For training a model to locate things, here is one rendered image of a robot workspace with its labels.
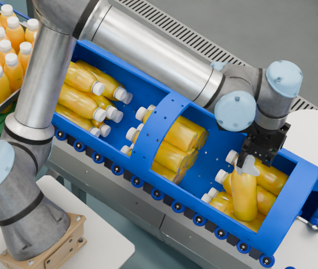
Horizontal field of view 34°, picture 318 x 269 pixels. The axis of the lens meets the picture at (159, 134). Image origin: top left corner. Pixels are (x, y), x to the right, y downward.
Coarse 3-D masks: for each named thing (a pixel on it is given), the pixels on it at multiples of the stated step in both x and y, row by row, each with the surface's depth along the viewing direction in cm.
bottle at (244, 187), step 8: (232, 176) 137; (240, 176) 135; (248, 176) 135; (232, 184) 137; (240, 184) 135; (248, 184) 135; (256, 184) 138; (232, 192) 140; (240, 192) 137; (248, 192) 136; (256, 192) 139; (232, 200) 142; (240, 200) 138; (248, 200) 138; (256, 200) 140; (240, 208) 140; (248, 208) 140; (256, 208) 142; (240, 216) 142; (248, 216) 141; (256, 216) 143
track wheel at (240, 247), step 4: (240, 240) 151; (236, 244) 152; (240, 244) 151; (244, 244) 151; (248, 244) 150; (240, 248) 151; (244, 248) 151; (248, 248) 150; (244, 252) 151; (248, 252) 151
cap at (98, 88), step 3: (96, 84) 157; (99, 84) 157; (102, 84) 158; (96, 87) 157; (99, 87) 157; (102, 87) 158; (93, 90) 157; (96, 90) 157; (99, 90) 158; (102, 90) 159; (96, 93) 158; (99, 93) 159
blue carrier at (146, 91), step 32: (96, 64) 175; (128, 64) 158; (160, 96) 167; (64, 128) 158; (128, 128) 173; (160, 128) 143; (128, 160) 149; (224, 160) 165; (288, 160) 153; (192, 192) 161; (288, 192) 133; (224, 224) 142; (288, 224) 132
